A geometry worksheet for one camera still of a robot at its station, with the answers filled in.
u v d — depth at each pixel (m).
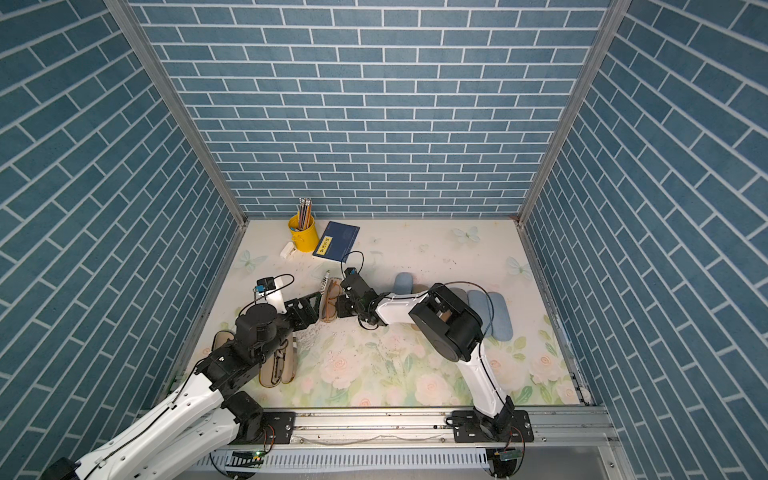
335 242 1.12
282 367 0.83
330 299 0.94
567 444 0.75
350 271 0.89
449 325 0.54
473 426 0.74
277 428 0.73
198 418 0.50
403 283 1.01
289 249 1.08
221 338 0.87
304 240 1.06
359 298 0.76
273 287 0.67
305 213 1.05
